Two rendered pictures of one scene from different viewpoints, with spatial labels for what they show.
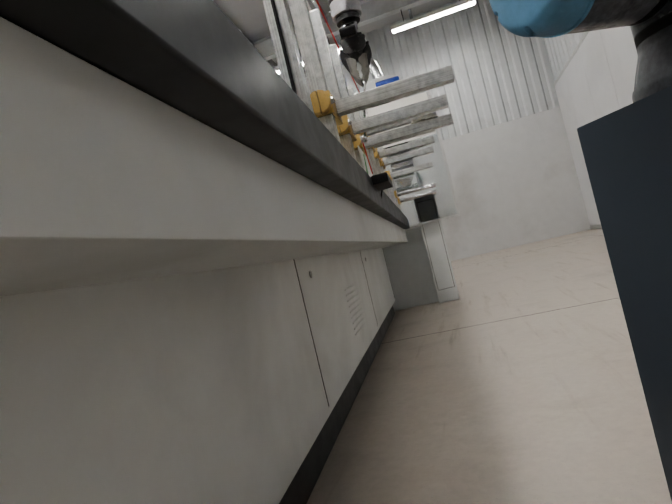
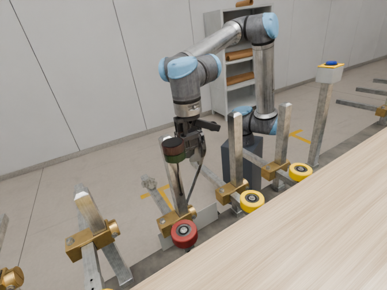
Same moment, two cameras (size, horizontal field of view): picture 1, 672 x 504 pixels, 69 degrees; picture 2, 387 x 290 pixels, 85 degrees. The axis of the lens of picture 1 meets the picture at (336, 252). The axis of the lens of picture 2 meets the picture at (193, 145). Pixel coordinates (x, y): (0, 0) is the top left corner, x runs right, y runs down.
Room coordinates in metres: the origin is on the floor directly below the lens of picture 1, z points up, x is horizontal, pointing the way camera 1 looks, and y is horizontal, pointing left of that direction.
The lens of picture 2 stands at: (1.83, 0.33, 1.44)
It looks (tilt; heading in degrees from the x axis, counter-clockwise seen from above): 30 degrees down; 233
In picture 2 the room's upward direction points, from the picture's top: 8 degrees counter-clockwise
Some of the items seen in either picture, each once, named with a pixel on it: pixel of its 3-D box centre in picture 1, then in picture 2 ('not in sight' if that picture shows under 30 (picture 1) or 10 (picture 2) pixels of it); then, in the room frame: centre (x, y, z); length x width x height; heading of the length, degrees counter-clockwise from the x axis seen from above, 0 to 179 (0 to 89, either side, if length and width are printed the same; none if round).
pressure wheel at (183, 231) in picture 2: not in sight; (186, 240); (1.62, -0.05, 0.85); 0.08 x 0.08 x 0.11
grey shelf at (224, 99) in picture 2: not in sight; (239, 65); (-1.01, -1.91, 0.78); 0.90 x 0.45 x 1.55; 166
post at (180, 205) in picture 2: (348, 117); (178, 198); (1.57, -0.14, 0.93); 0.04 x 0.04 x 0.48; 79
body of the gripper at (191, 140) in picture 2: (352, 39); (189, 130); (1.44, -0.20, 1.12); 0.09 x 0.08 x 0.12; 169
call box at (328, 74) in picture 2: not in sight; (329, 73); (0.82, 0.00, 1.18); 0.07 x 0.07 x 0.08; 79
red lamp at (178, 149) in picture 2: not in sight; (173, 145); (1.57, -0.09, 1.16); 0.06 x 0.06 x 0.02
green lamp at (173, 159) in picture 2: not in sight; (174, 153); (1.57, -0.09, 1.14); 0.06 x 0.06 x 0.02
